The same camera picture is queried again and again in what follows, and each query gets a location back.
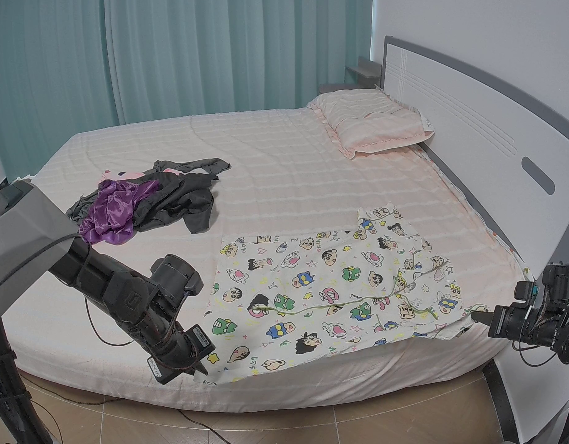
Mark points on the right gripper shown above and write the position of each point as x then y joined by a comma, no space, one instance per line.
509,323

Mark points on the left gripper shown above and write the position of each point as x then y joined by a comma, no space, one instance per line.
173,354

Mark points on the white printed pyjama top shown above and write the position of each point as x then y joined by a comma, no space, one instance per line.
321,289

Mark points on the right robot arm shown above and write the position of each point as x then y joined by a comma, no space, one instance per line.
562,280

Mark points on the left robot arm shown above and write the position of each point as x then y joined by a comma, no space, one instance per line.
30,229

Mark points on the bed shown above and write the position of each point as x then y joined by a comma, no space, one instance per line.
284,164

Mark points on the dark grey garment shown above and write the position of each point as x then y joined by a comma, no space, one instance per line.
187,197

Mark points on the purple satin garment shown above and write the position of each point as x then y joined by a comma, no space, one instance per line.
113,206

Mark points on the pink garment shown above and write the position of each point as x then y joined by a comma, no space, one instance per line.
127,174

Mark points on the pink striped pillow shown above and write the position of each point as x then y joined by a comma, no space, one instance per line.
372,118

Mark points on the grey bedside shelf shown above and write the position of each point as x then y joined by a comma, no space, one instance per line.
361,70

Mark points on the blue-green curtain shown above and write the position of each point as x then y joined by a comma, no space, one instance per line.
243,39
48,63

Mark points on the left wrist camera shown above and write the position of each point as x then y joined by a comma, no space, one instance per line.
202,339

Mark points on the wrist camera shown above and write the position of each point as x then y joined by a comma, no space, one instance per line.
525,291
202,339

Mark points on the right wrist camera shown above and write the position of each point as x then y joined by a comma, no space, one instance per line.
525,291

